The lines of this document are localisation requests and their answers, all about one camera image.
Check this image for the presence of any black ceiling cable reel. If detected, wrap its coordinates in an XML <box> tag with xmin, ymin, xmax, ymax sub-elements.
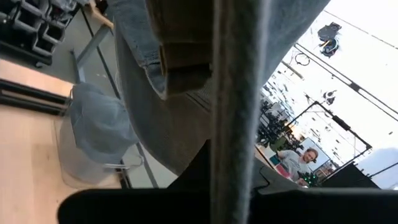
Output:
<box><xmin>317</xmin><ymin>21</ymin><xmax>343</xmax><ymax>58</ymax></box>

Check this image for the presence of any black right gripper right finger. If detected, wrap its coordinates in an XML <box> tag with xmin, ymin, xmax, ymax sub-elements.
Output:
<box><xmin>248</xmin><ymin>158</ymin><xmax>398</xmax><ymax>224</ymax></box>

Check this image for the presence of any blue denim baseball cap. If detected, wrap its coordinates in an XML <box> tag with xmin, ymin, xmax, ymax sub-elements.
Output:
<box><xmin>68</xmin><ymin>82</ymin><xmax>140</xmax><ymax>165</ymax></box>
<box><xmin>107</xmin><ymin>0</ymin><xmax>332</xmax><ymax>224</ymax></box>

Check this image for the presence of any person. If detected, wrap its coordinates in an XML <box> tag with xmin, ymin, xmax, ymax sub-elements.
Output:
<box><xmin>276</xmin><ymin>146</ymin><xmax>320</xmax><ymax>187</ymax></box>

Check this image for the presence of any long wooden workbench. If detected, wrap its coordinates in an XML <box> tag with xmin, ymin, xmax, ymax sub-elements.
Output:
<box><xmin>70</xmin><ymin>0</ymin><xmax>114</xmax><ymax>85</ymax></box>

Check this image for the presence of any clear plastic bin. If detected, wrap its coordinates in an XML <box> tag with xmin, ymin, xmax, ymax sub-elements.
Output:
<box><xmin>54</xmin><ymin>88</ymin><xmax>146</xmax><ymax>189</ymax></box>

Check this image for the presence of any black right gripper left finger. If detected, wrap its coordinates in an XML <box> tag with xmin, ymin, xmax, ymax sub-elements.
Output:
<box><xmin>57</xmin><ymin>139</ymin><xmax>212</xmax><ymax>224</ymax></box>

